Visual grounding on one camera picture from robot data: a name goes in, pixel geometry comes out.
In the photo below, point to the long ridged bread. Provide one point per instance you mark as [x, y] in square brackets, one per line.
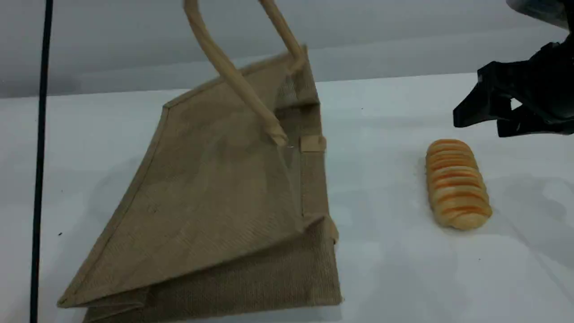
[456, 184]

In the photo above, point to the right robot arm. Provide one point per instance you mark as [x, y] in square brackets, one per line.
[545, 10]

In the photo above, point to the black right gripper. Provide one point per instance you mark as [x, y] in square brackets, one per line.
[556, 80]

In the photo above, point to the brown jute bag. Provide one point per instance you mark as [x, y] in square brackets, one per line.
[215, 215]

